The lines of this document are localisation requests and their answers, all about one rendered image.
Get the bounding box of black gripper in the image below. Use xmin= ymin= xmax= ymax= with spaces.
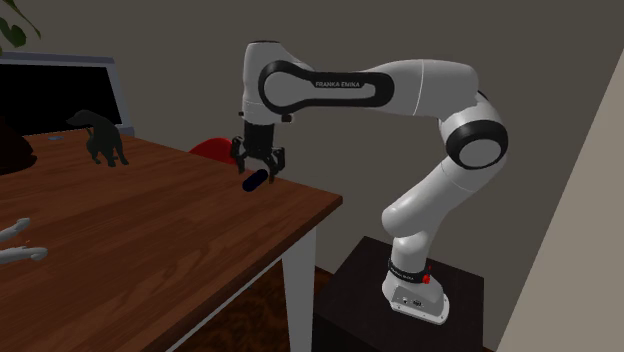
xmin=230 ymin=120 xmax=287 ymax=185

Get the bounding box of dark blue cylinder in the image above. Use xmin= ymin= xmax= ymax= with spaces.
xmin=241 ymin=168 xmax=270 ymax=193

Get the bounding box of red chair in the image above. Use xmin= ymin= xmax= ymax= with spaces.
xmin=188 ymin=137 xmax=239 ymax=166

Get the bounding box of wooden table with white legs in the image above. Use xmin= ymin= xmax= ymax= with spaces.
xmin=0 ymin=127 xmax=344 ymax=352

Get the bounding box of black dog figure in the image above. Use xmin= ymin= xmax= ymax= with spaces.
xmin=65 ymin=108 xmax=131 ymax=168

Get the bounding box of dark robot stand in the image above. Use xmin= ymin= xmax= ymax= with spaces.
xmin=311 ymin=235 xmax=486 ymax=352

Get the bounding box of grey framed black screen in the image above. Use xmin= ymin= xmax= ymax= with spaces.
xmin=0 ymin=50 xmax=136 ymax=138

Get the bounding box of dark brown round vase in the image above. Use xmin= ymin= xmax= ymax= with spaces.
xmin=0 ymin=116 xmax=39 ymax=176

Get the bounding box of green leafy plant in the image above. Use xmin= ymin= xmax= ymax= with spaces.
xmin=0 ymin=0 xmax=43 ymax=51

